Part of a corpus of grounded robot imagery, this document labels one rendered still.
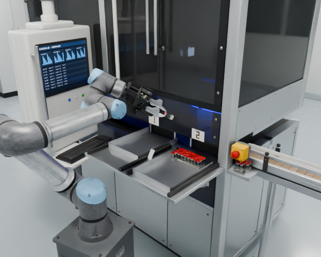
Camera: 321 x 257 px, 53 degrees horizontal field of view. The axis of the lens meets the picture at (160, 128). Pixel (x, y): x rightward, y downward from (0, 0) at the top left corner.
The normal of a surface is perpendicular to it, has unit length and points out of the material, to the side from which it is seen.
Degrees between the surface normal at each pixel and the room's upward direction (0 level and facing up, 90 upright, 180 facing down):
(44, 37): 90
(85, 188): 7
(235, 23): 90
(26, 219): 0
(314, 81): 90
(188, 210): 90
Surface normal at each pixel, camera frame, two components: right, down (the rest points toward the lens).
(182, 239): -0.69, 0.28
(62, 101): 0.85, 0.20
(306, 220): 0.00, -0.92
